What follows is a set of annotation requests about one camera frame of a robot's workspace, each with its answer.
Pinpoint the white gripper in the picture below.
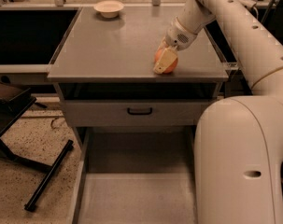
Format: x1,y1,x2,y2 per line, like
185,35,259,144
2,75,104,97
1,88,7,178
152,17,199,76

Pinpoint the orange fruit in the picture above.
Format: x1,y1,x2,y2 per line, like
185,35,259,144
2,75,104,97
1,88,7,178
154,48,179,75

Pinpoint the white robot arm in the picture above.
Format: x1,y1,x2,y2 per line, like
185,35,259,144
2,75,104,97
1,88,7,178
154,0,283,224

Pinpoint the closed grey drawer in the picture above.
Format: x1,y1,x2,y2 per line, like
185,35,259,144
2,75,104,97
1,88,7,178
62,100,210,127

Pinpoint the grey drawer cabinet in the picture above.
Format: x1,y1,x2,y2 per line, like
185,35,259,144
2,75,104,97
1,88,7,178
48,7,228,142

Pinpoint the open grey drawer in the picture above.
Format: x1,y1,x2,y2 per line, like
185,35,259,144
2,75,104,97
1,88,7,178
67,127,197,224

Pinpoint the white bowl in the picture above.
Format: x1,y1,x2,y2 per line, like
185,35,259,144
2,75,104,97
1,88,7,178
93,0,124,19

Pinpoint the black stand with tray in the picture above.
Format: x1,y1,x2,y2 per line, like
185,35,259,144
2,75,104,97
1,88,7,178
0,80,73,212

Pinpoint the black drawer handle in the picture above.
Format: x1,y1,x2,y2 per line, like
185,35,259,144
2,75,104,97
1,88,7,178
127,107,153,116

